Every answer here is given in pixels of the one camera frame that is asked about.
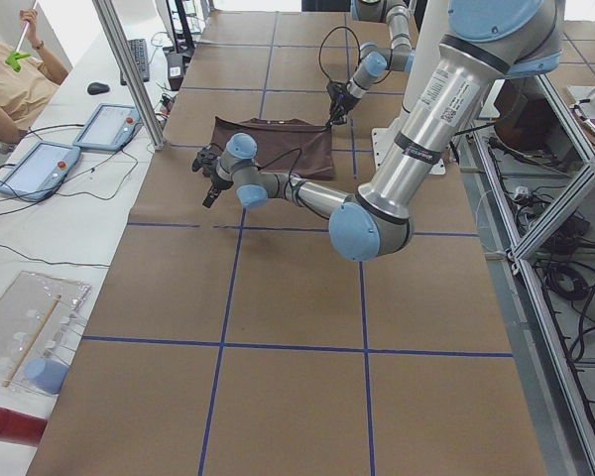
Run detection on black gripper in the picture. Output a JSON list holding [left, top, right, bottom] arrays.
[[191, 143, 231, 207], [326, 81, 359, 127]]

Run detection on dark brown t-shirt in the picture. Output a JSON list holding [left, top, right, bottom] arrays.
[[211, 116, 335, 180]]

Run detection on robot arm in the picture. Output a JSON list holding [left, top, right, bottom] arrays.
[[319, 0, 417, 127], [203, 1, 565, 262]]

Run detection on blue teach pendant far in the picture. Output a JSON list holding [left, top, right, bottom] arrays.
[[73, 103, 140, 152]]

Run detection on blue teach pendant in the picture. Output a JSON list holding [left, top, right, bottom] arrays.
[[0, 141, 81, 202], [73, 103, 140, 152]]

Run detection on black computer mouse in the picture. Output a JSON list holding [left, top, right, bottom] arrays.
[[86, 81, 110, 96]]

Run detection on black keyboard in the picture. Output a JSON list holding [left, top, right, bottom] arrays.
[[127, 39, 150, 82]]

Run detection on blue teach pendant near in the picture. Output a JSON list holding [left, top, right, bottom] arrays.
[[0, 141, 81, 202]]

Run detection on seated person in beige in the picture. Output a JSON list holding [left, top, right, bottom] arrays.
[[0, 9, 68, 144]]

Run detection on clear plastic bag sheet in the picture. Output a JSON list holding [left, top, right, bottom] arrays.
[[0, 272, 91, 395]]

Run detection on light blue plastic cap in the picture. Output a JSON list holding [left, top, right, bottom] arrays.
[[25, 358, 68, 395]]

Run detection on red cylinder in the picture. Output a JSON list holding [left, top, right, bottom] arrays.
[[0, 407, 48, 446]]

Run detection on aluminium frame rack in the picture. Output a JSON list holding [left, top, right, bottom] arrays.
[[455, 74, 595, 475]]

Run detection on aluminium frame post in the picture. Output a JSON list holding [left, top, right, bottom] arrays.
[[92, 0, 166, 151]]

